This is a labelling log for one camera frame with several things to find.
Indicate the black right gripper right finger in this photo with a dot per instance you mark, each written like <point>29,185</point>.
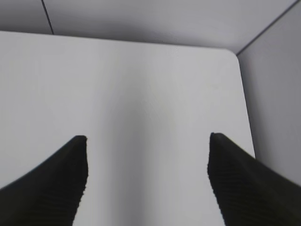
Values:
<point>247,192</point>

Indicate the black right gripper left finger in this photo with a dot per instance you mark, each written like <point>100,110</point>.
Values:
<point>50,194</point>

